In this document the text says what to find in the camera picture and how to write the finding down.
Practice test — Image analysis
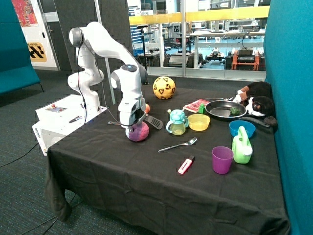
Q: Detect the blue plastic bowl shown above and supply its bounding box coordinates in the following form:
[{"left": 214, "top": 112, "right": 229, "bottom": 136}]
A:
[{"left": 229, "top": 120, "right": 256, "bottom": 138}]

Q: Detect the black tripod stand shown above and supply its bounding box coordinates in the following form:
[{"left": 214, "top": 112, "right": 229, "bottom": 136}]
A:
[{"left": 136, "top": 24, "right": 148, "bottom": 72}]

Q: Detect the red book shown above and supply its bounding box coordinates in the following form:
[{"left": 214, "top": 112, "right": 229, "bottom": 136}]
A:
[{"left": 183, "top": 99, "right": 210, "bottom": 113}]

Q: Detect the teal partition wall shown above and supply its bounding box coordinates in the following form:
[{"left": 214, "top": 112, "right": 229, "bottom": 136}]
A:
[{"left": 264, "top": 0, "right": 313, "bottom": 235}]

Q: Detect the black frying pan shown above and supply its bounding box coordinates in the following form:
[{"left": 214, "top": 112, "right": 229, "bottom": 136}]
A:
[{"left": 205, "top": 100, "right": 270, "bottom": 127}]

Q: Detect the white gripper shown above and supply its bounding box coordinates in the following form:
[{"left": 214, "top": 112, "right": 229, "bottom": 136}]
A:
[{"left": 118, "top": 96, "right": 146, "bottom": 127}]

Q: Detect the pink highlighter marker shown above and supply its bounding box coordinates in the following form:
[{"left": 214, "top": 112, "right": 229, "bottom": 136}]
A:
[{"left": 178, "top": 156, "right": 195, "bottom": 175}]

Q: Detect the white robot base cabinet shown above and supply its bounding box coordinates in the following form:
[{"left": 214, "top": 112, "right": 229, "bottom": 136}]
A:
[{"left": 32, "top": 94, "right": 107, "bottom": 156}]

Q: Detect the red wall poster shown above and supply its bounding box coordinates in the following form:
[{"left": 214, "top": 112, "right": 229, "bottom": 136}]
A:
[{"left": 11, "top": 0, "right": 39, "bottom": 27}]

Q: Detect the purple plastic cup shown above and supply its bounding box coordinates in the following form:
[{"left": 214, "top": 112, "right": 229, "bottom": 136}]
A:
[{"left": 212, "top": 146, "right": 233, "bottom": 175}]

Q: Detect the plush dog toy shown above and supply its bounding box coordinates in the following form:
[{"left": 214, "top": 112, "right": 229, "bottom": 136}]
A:
[{"left": 234, "top": 82, "right": 277, "bottom": 127}]

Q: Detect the teal sofa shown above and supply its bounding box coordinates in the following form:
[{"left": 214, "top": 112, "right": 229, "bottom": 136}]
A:
[{"left": 0, "top": 0, "right": 41, "bottom": 94}]

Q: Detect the green toy block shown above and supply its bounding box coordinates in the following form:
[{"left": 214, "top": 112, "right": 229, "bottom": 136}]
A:
[{"left": 198, "top": 103, "right": 206, "bottom": 114}]

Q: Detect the silver fork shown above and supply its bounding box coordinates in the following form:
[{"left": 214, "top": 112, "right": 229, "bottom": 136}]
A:
[{"left": 158, "top": 137, "right": 198, "bottom": 153}]

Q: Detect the yellow black soccer ball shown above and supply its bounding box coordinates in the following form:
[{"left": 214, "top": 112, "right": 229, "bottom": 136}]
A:
[{"left": 153, "top": 76, "right": 176, "bottom": 99}]

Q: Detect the black slotted spatula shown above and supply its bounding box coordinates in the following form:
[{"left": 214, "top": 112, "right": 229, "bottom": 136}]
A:
[{"left": 107, "top": 115, "right": 163, "bottom": 131}]

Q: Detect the green broccoli toy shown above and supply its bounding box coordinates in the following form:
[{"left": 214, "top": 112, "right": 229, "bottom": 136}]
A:
[{"left": 230, "top": 107, "right": 241, "bottom": 116}]

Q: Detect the yellow black sign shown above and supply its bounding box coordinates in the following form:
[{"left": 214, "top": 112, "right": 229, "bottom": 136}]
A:
[{"left": 27, "top": 42, "right": 47, "bottom": 63}]

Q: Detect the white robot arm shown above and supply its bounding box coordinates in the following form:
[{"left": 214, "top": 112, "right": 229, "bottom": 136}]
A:
[{"left": 67, "top": 22, "right": 148, "bottom": 129}]

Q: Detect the teal yellow sippy cup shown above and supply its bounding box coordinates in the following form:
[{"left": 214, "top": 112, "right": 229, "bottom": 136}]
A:
[{"left": 166, "top": 109, "right": 189, "bottom": 136}]

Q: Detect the yellow plastic bowl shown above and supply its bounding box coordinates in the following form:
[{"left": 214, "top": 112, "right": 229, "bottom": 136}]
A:
[{"left": 188, "top": 114, "right": 211, "bottom": 131}]

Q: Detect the green toy watering can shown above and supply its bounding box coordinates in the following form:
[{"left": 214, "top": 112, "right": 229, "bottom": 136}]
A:
[{"left": 232, "top": 126, "right": 253, "bottom": 164}]

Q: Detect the black tablecloth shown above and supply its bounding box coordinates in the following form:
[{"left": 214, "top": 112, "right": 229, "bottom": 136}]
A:
[{"left": 44, "top": 84, "right": 291, "bottom": 235}]

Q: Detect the pink purple white plush ball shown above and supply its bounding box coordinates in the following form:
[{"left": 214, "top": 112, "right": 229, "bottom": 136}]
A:
[{"left": 125, "top": 122, "right": 149, "bottom": 142}]

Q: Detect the small orange foam ball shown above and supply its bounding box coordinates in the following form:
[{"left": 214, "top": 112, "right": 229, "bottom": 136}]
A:
[{"left": 145, "top": 104, "right": 150, "bottom": 114}]

